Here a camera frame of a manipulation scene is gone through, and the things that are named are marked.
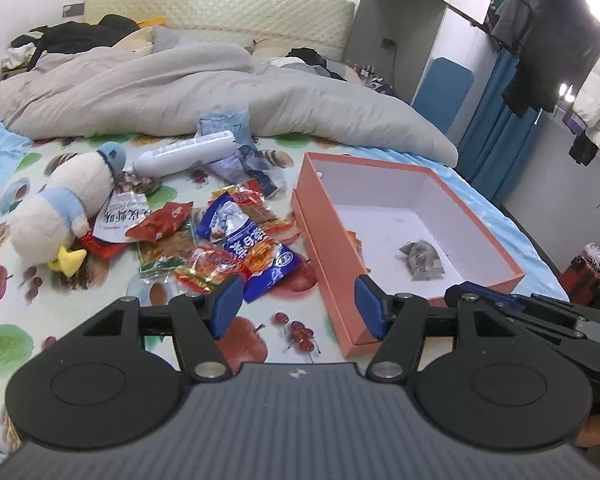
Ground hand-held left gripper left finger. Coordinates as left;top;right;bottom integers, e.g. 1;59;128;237
81;275;244;382

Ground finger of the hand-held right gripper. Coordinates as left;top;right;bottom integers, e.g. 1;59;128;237
507;307;600;361
444;282;578;323

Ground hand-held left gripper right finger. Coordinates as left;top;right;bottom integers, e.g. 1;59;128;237
354;276;536;382

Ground small grey snack packet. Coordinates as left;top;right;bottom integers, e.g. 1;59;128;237
398;239;446;281

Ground blue white snack packet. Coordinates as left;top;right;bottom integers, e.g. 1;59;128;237
196;192;309;304

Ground pink cardboard box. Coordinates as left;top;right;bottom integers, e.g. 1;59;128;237
291;152;526;359

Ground small red packet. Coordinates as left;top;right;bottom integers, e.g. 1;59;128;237
81;231;117;259

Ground white red snack packet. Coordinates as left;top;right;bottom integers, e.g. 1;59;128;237
92;189;154;244

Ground red suitcase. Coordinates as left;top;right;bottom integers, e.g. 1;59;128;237
559;254;600;307

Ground dark blue crumpled wrapper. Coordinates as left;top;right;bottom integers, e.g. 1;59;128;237
207;144;287;197

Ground brown patterned scrunchie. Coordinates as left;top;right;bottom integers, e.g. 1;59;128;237
116;171;162;197

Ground white tube bottle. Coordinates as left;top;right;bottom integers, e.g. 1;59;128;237
132;130;237;179

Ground blue curtain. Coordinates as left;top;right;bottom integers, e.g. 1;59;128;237
457;44;542;207

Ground small black hanging garment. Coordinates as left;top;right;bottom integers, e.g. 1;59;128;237
568;129;600;167

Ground light blue plastic bag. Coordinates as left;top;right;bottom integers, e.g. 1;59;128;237
197;109;254;147

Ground purple hanging item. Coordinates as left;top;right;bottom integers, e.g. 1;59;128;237
562;109;589;132

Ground plush penguin toy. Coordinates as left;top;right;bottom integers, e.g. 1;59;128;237
7;142;129;277

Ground blue padded board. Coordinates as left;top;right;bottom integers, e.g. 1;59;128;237
410;57;475;135

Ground grey duvet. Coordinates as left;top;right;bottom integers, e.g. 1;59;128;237
0;26;459;169

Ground small cosmetic bottles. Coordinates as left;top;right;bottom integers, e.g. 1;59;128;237
357;62;387;84

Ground white garment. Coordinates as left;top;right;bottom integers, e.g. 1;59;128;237
264;56;307;70

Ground black hanging coat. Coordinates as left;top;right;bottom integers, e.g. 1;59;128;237
502;0;600;117

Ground light blue cloth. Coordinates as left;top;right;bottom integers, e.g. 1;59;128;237
0;111;34;227

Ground grey striped jacket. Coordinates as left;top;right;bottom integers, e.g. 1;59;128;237
489;0;549;54

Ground grey wardrobe cabinet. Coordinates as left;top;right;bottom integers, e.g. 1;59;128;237
342;0;504;134

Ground cream quilted headboard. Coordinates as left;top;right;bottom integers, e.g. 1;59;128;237
83;0;357;62

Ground pile of black clothes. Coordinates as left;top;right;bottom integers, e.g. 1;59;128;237
10;13;142;69

